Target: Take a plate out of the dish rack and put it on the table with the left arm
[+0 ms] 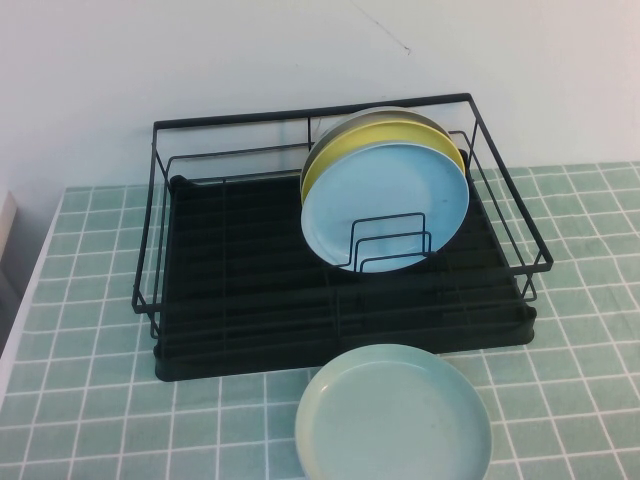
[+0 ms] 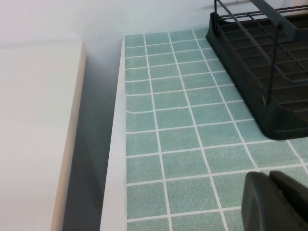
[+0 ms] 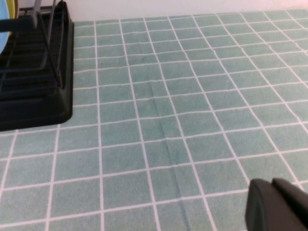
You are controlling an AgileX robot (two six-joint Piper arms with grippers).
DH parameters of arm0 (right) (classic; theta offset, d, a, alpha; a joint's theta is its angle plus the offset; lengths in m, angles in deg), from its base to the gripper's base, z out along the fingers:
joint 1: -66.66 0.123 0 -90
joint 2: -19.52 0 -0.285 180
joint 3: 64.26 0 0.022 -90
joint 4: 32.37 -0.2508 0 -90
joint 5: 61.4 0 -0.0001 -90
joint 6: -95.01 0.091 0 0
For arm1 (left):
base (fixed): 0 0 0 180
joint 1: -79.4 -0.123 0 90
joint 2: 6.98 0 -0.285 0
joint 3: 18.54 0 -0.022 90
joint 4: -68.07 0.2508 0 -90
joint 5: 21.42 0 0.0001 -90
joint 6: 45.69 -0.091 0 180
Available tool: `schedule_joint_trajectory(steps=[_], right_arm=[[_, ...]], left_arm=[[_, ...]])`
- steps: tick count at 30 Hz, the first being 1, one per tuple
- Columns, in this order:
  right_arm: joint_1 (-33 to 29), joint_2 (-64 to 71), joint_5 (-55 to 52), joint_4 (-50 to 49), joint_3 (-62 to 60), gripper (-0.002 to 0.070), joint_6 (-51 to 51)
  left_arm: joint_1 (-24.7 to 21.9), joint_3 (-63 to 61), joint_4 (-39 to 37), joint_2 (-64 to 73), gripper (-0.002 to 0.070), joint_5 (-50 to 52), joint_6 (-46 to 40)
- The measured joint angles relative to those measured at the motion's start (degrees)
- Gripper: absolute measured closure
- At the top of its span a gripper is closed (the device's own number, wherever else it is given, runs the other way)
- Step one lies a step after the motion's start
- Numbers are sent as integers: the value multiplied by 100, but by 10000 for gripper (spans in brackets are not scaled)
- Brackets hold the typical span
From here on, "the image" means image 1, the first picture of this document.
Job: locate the yellow plate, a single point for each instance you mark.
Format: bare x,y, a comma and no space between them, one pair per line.
400,132

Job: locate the green grid tablecloth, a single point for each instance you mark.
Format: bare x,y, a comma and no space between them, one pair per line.
100,400

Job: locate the light blue plate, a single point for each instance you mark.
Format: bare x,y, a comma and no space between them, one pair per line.
400,190

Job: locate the grey plate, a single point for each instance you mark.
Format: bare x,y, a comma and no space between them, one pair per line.
360,116

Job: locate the black plastic drip tray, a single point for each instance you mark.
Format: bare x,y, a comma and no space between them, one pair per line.
250,250

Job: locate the mint green plate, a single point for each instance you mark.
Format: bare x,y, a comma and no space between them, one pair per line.
390,420

